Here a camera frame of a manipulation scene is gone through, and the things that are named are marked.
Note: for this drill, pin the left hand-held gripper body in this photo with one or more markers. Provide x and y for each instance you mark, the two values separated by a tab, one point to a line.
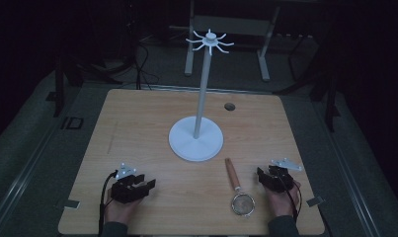
124	191

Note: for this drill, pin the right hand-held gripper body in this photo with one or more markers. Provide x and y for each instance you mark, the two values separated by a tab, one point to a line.
278	181

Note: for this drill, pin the white hook stand rack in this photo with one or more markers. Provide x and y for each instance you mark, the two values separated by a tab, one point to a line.
196	141

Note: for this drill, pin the person's left hand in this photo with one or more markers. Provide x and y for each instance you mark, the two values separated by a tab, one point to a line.
120	212

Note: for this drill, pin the person's right hand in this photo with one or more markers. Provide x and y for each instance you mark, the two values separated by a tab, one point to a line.
282	202

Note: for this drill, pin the metal table edge clip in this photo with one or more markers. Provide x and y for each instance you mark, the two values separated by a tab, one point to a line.
71	204
315	201

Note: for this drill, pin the black stand with legs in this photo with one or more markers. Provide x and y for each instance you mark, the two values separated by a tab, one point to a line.
321	85
74	70

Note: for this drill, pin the grey floor rail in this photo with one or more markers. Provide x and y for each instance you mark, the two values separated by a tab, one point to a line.
348	171
22	184

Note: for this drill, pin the black floor bracket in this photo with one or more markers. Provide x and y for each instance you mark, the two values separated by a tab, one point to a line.
73	123

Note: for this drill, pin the grey metal frame stand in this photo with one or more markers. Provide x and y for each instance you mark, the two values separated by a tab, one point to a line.
231	26

